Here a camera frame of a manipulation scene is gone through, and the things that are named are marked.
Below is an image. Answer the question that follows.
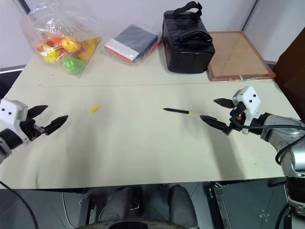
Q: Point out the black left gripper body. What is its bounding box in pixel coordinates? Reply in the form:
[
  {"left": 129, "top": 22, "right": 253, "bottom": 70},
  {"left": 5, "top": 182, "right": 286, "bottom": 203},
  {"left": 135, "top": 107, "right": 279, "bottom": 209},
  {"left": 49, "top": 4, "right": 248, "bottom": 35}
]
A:
[{"left": 20, "top": 116, "right": 49, "bottom": 142}]

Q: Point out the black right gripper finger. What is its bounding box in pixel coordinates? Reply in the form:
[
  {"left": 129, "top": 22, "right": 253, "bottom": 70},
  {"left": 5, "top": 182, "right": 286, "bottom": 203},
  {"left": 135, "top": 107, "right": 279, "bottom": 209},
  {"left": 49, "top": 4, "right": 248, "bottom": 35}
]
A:
[
  {"left": 199, "top": 115, "right": 234, "bottom": 136},
  {"left": 213, "top": 98, "right": 235, "bottom": 110}
]

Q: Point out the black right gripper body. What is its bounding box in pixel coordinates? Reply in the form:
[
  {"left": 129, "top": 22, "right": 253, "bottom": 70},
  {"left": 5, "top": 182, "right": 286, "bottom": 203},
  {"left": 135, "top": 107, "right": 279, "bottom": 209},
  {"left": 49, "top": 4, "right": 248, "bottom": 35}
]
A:
[{"left": 228, "top": 101, "right": 248, "bottom": 132}]

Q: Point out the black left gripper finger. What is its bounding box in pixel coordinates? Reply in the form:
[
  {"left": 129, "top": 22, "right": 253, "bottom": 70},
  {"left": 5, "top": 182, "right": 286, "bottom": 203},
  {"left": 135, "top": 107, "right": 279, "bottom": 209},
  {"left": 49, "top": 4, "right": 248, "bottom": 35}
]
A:
[
  {"left": 27, "top": 104, "right": 49, "bottom": 119},
  {"left": 44, "top": 114, "right": 69, "bottom": 136}
]

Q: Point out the black and yellow pen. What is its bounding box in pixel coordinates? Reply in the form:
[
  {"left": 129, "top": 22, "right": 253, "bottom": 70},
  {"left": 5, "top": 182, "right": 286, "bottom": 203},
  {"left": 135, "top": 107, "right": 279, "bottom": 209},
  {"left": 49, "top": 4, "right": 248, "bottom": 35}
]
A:
[{"left": 161, "top": 107, "right": 203, "bottom": 118}]

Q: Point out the wooden framed board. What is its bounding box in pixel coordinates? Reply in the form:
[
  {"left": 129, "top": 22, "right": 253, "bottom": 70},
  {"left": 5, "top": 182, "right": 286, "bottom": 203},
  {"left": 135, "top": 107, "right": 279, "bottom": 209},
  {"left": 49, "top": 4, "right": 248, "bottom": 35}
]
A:
[{"left": 206, "top": 31, "right": 277, "bottom": 83}]

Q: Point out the green plastic toy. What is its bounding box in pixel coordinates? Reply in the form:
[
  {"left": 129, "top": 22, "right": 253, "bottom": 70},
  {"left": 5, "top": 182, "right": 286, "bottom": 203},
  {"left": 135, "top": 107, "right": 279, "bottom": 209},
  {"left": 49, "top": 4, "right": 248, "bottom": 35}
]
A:
[{"left": 62, "top": 56, "right": 84, "bottom": 75}]

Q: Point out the black fabric carry bag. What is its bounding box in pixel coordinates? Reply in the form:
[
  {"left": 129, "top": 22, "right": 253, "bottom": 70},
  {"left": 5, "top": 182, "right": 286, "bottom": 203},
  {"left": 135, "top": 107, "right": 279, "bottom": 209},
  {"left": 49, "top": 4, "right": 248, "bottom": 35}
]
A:
[{"left": 162, "top": 0, "right": 216, "bottom": 74}]

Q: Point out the orange plastic toy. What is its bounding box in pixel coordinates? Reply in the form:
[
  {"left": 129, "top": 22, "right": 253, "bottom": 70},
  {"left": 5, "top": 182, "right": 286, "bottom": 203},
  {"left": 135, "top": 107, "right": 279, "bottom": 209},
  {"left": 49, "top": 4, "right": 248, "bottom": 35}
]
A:
[{"left": 51, "top": 35, "right": 64, "bottom": 47}]

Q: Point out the brown wooden cabinet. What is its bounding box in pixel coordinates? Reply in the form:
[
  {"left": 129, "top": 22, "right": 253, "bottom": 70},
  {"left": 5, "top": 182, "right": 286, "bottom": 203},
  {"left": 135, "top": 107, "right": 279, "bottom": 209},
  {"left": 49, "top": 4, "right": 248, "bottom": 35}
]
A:
[{"left": 272, "top": 30, "right": 305, "bottom": 121}]

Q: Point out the clear plastic bag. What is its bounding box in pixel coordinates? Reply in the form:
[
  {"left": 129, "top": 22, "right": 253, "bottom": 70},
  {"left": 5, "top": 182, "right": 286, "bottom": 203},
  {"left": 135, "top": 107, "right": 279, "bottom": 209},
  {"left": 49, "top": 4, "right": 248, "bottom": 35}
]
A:
[{"left": 19, "top": 0, "right": 103, "bottom": 80}]

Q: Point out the bagged dark folded cloth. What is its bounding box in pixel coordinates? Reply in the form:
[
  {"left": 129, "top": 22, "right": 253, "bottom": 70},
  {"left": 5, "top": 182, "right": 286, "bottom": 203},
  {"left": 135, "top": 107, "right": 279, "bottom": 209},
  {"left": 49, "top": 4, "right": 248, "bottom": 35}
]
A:
[{"left": 103, "top": 23, "right": 163, "bottom": 64}]

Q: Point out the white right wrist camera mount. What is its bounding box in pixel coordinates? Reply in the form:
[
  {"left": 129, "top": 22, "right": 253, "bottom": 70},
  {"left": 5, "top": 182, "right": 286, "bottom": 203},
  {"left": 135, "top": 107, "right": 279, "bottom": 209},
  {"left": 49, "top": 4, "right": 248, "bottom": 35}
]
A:
[{"left": 232, "top": 85, "right": 262, "bottom": 135}]

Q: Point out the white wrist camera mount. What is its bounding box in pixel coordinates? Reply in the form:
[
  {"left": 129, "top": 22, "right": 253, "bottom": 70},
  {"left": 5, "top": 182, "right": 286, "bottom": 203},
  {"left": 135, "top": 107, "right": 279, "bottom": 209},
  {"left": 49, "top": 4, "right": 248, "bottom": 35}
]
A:
[
  {"left": 232, "top": 85, "right": 262, "bottom": 135},
  {"left": 0, "top": 99, "right": 31, "bottom": 146}
]

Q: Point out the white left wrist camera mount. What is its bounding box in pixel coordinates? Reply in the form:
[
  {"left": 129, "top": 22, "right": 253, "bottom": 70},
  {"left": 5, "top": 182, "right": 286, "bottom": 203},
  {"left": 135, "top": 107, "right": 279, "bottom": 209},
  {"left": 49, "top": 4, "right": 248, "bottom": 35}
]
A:
[{"left": 0, "top": 99, "right": 31, "bottom": 146}]

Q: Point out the yellow ring toy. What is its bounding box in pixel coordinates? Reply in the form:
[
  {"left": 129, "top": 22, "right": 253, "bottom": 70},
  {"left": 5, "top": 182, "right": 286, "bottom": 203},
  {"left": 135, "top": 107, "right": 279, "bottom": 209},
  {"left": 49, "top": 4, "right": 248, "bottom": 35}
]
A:
[{"left": 61, "top": 37, "right": 80, "bottom": 52}]

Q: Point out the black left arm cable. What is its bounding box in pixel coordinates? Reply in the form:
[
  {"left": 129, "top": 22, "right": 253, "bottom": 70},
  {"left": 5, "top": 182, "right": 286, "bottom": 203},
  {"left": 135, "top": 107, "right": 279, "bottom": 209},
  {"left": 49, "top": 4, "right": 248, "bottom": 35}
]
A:
[{"left": 0, "top": 180, "right": 40, "bottom": 229}]

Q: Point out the metal table leg frame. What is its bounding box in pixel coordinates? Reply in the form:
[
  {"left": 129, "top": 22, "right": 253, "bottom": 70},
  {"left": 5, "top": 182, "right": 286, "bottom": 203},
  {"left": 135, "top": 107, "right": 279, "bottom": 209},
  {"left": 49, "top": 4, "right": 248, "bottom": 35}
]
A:
[{"left": 209, "top": 181, "right": 241, "bottom": 229}]

